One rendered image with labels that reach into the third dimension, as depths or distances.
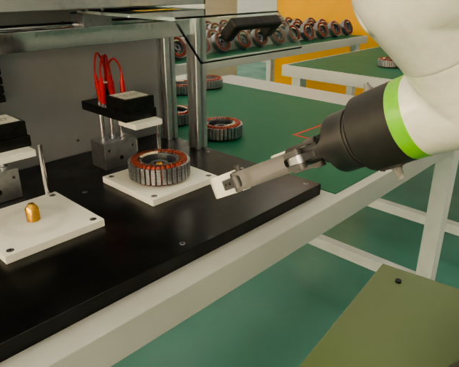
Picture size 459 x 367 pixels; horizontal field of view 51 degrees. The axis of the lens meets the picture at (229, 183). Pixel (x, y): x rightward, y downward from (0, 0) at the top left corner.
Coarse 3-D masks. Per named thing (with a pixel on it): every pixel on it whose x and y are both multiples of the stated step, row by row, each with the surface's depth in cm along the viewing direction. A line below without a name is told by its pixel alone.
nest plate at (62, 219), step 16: (16, 208) 76; (48, 208) 76; (64, 208) 76; (80, 208) 76; (0, 224) 71; (16, 224) 71; (32, 224) 71; (48, 224) 71; (64, 224) 71; (80, 224) 71; (96, 224) 72; (0, 240) 66; (16, 240) 66; (32, 240) 66; (48, 240) 66; (64, 240) 68; (0, 256) 64; (16, 256) 64
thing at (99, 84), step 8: (104, 56) 91; (104, 64) 92; (104, 72) 93; (120, 72) 91; (96, 80) 91; (104, 80) 94; (112, 80) 92; (120, 80) 92; (96, 88) 91; (104, 88) 89; (112, 88) 90; (120, 88) 92; (104, 96) 89; (104, 104) 90
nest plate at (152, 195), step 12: (192, 168) 92; (108, 180) 87; (120, 180) 86; (192, 180) 86; (204, 180) 86; (132, 192) 82; (144, 192) 81; (156, 192) 81; (168, 192) 81; (180, 192) 83; (156, 204) 79
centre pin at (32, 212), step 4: (28, 204) 71; (32, 204) 71; (28, 208) 71; (32, 208) 71; (36, 208) 71; (28, 212) 71; (32, 212) 71; (36, 212) 71; (28, 216) 71; (32, 216) 71; (36, 216) 71; (28, 220) 71; (32, 220) 71; (36, 220) 72
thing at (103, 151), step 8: (120, 136) 97; (128, 136) 97; (96, 144) 94; (104, 144) 92; (112, 144) 93; (120, 144) 95; (128, 144) 96; (96, 152) 95; (104, 152) 92; (112, 152) 94; (120, 152) 95; (128, 152) 97; (136, 152) 98; (96, 160) 96; (104, 160) 93; (112, 160) 94; (120, 160) 96; (104, 168) 94; (112, 168) 95
